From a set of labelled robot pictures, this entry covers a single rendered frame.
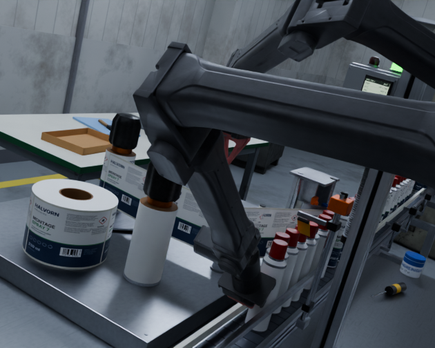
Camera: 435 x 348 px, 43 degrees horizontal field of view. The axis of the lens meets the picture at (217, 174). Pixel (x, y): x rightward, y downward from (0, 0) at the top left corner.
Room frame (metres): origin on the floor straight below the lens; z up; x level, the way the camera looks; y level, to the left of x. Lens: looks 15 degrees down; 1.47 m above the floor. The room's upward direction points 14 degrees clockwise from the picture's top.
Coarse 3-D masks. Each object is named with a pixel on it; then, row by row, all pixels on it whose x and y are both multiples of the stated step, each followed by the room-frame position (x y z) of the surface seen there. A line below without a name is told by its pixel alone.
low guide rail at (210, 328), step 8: (240, 304) 1.10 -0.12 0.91; (224, 312) 1.05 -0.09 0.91; (232, 312) 1.06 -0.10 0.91; (240, 312) 1.10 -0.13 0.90; (216, 320) 1.00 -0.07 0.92; (224, 320) 1.03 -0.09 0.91; (208, 328) 0.97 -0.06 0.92; (216, 328) 1.00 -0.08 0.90; (192, 336) 0.92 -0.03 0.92; (200, 336) 0.94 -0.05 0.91; (184, 344) 0.89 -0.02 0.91; (192, 344) 0.91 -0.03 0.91
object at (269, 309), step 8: (312, 272) 1.27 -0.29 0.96; (304, 280) 1.21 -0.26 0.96; (296, 288) 1.15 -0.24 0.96; (280, 296) 1.09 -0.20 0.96; (288, 296) 1.11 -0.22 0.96; (272, 304) 1.04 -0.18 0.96; (280, 304) 1.07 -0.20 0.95; (264, 312) 1.00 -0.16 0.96; (272, 312) 1.03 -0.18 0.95; (256, 320) 0.96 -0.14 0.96; (240, 328) 0.92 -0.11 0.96; (248, 328) 0.92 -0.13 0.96; (232, 336) 0.88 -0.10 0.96; (240, 336) 0.90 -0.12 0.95; (224, 344) 0.85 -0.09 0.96; (232, 344) 0.87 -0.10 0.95
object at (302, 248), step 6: (300, 234) 1.21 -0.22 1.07; (300, 240) 1.21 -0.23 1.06; (306, 240) 1.22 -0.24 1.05; (300, 246) 1.20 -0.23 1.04; (306, 246) 1.21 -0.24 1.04; (300, 252) 1.20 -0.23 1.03; (306, 252) 1.22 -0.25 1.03; (300, 258) 1.20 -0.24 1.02; (300, 264) 1.21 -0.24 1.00; (294, 270) 1.20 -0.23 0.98; (300, 270) 1.22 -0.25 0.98; (294, 276) 1.20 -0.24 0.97; (294, 282) 1.21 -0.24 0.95; (288, 288) 1.20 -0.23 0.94; (288, 300) 1.20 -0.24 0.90; (282, 306) 1.20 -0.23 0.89; (288, 306) 1.21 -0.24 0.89
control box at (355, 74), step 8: (352, 64) 1.22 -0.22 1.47; (360, 64) 1.21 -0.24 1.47; (352, 72) 1.21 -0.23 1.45; (360, 72) 1.18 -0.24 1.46; (368, 72) 1.16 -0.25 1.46; (376, 72) 1.14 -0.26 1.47; (384, 72) 1.13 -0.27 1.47; (392, 72) 1.12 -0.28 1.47; (352, 80) 1.20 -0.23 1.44; (360, 80) 1.18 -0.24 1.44; (392, 80) 1.10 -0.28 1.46; (352, 88) 1.19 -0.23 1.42; (360, 88) 1.17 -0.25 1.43; (392, 88) 1.09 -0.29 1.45; (432, 88) 1.12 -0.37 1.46; (392, 96) 1.09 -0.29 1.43; (424, 96) 1.12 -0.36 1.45; (432, 96) 1.13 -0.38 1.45
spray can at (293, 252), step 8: (288, 232) 1.17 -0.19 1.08; (296, 232) 1.17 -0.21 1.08; (296, 240) 1.17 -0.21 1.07; (288, 248) 1.16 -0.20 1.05; (296, 248) 1.18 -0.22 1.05; (296, 256) 1.17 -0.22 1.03; (288, 264) 1.15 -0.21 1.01; (288, 272) 1.16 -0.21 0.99; (288, 280) 1.16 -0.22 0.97; (280, 288) 1.15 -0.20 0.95
